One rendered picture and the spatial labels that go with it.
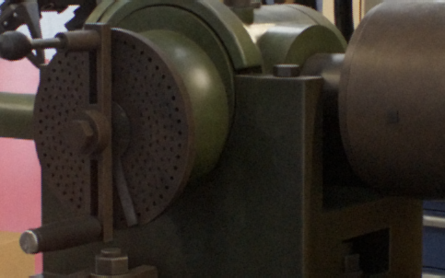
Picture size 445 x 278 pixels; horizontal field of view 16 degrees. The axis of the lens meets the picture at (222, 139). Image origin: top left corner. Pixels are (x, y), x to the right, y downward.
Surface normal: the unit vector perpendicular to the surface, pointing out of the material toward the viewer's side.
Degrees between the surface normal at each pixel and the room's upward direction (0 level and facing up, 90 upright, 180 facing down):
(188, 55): 45
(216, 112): 86
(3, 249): 90
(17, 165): 90
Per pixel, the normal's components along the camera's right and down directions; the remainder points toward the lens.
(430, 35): -0.45, -0.56
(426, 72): -0.55, -0.26
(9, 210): 0.58, 0.10
